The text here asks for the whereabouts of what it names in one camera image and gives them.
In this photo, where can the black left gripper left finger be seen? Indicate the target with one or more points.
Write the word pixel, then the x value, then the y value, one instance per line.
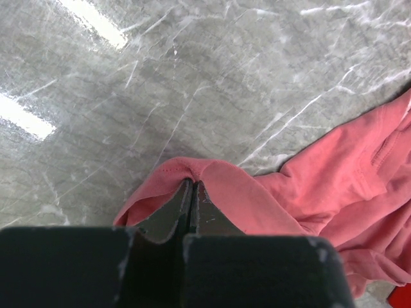
pixel 97 266

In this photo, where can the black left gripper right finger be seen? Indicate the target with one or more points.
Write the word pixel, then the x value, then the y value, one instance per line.
pixel 223 267

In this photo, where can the dusty rose t-shirt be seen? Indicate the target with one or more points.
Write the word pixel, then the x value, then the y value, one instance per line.
pixel 351 187

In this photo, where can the red plastic bin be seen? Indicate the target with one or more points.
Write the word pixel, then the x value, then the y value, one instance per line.
pixel 400 297

